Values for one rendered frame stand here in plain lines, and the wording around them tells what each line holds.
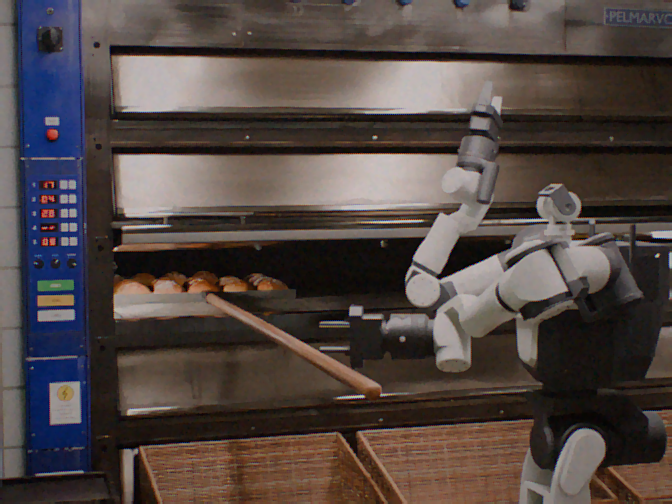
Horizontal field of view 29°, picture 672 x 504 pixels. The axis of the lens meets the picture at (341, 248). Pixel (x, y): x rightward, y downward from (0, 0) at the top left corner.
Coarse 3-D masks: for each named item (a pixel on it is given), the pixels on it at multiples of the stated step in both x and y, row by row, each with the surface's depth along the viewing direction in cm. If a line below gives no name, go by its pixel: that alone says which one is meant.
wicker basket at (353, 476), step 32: (160, 448) 338; (192, 448) 340; (224, 448) 343; (256, 448) 345; (288, 448) 348; (320, 448) 351; (160, 480) 336; (192, 480) 339; (224, 480) 341; (256, 480) 344; (288, 480) 346; (320, 480) 349; (352, 480) 342
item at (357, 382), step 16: (224, 304) 352; (240, 320) 327; (256, 320) 310; (272, 336) 289; (288, 336) 278; (304, 352) 259; (320, 368) 246; (336, 368) 236; (352, 384) 224; (368, 384) 216
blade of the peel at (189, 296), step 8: (120, 296) 383; (128, 296) 383; (136, 296) 384; (144, 296) 384; (152, 296) 385; (160, 296) 386; (168, 296) 386; (176, 296) 387; (184, 296) 387; (192, 296) 388; (200, 296) 389; (224, 296) 391; (232, 296) 391; (240, 296) 392; (248, 296) 392; (256, 296) 393; (264, 296) 394; (272, 296) 394; (280, 296) 395; (288, 296) 396
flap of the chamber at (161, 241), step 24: (120, 240) 325; (144, 240) 323; (168, 240) 325; (192, 240) 327; (216, 240) 328; (240, 240) 330; (264, 240) 332; (288, 240) 334; (312, 240) 338; (336, 240) 341; (360, 240) 345; (384, 240) 348; (408, 240) 352; (480, 240) 364
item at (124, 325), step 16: (128, 320) 338; (144, 320) 339; (160, 320) 340; (176, 320) 341; (192, 320) 343; (208, 320) 344; (224, 320) 345; (272, 320) 349; (288, 320) 350; (304, 320) 352; (320, 320) 353; (336, 320) 354
